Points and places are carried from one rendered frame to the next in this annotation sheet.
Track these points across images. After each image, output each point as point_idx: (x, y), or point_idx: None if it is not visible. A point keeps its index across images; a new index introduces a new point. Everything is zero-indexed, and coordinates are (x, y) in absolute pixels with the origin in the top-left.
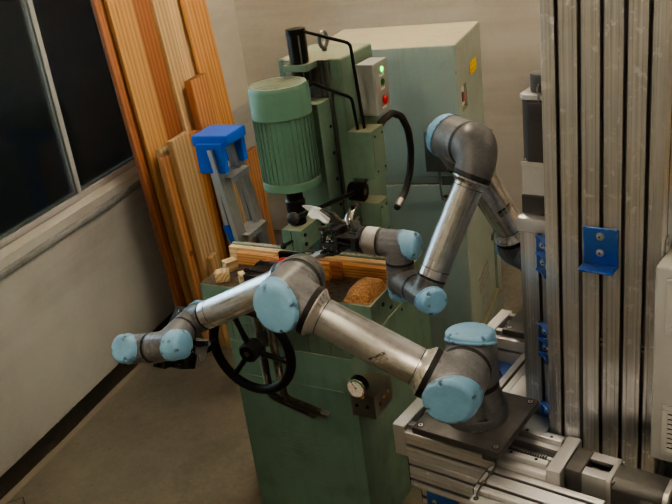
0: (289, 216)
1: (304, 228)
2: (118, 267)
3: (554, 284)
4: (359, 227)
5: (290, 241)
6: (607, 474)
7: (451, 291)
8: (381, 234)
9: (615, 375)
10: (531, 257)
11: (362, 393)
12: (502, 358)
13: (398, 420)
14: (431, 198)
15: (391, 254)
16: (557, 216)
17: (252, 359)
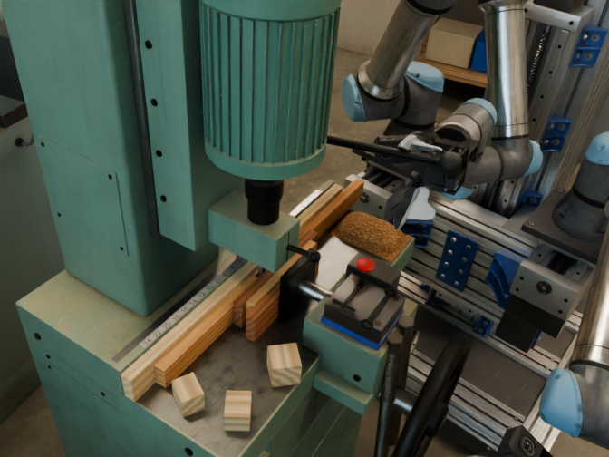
0: (459, 160)
1: (287, 214)
2: None
3: (601, 67)
4: (434, 133)
5: (296, 247)
6: None
7: (46, 264)
8: (478, 119)
9: (588, 124)
10: (570, 56)
11: (415, 343)
12: (394, 214)
13: (572, 286)
14: (0, 153)
15: (486, 137)
16: None
17: (444, 420)
